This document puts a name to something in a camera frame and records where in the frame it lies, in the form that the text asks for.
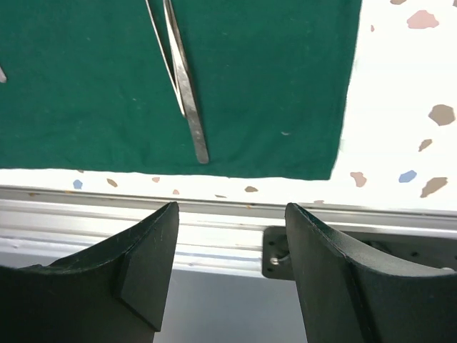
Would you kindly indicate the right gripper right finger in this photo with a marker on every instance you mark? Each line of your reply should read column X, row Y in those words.
column 351, row 292

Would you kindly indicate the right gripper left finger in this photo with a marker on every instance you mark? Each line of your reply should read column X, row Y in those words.
column 113, row 291

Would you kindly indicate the dark green surgical cloth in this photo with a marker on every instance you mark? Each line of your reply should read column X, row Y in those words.
column 86, row 86

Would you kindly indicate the steel forceps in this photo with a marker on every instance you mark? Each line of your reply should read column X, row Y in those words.
column 166, row 62

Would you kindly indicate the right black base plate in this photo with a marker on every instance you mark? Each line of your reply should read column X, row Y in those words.
column 275, row 253

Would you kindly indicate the aluminium front rail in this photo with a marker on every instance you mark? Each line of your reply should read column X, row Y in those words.
column 218, row 237

